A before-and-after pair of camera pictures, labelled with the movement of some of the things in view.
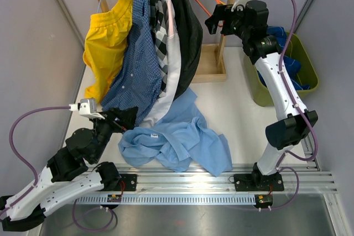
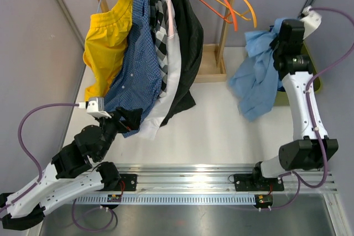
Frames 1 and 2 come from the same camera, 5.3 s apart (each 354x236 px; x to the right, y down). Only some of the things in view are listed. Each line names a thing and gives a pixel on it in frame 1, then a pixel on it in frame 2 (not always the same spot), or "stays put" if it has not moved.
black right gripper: [222, 12] → [273, 45]
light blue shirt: [179, 141] → [257, 82]
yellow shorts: [105, 49] stays put
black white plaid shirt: [160, 20] stays put
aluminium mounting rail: [135, 186] stays put
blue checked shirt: [138, 82] stays put
